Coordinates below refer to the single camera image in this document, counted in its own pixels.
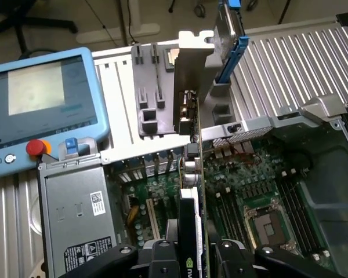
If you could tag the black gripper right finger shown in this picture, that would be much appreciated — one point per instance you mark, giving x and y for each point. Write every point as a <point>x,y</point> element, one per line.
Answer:
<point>278,260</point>

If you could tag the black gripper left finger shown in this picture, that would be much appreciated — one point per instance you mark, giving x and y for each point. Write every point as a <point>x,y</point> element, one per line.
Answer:
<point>104,260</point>

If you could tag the CPU socket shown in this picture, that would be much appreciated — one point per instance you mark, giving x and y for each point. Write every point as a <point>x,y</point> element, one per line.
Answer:
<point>266,228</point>

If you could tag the black RAM slot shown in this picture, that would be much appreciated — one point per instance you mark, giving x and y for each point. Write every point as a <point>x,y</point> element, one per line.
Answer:
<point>237,214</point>
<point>290,202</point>
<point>300,202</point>

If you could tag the cream expansion slot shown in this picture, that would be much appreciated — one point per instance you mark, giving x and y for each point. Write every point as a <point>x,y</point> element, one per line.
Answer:
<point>152,217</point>

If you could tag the silver power supply unit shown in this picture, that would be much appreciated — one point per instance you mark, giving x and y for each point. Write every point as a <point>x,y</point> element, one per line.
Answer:
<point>75,197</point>

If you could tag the open metal PC case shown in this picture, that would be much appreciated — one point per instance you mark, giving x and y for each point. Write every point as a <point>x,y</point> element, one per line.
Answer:
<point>330,202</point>

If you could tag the green motherboard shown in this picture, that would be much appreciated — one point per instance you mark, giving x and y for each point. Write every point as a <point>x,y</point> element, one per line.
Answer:
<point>235,173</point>

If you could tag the blue teach pendant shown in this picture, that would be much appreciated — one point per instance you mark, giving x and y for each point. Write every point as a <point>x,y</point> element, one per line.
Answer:
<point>46,101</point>

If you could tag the grey parts rack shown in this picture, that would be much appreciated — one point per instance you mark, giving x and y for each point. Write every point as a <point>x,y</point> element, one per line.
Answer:
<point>150,87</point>

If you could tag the silver CPU chip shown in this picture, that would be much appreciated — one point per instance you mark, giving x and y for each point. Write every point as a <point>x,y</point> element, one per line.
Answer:
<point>171,56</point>

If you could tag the black table end cap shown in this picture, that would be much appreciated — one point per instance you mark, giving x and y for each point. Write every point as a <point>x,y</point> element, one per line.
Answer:
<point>344,19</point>

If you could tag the black office chair base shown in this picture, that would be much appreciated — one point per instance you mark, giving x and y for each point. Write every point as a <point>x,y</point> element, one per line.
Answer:
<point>17,23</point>

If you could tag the hard disk with blue bracket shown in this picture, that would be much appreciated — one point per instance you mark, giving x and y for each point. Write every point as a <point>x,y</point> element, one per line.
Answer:
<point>226,29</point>

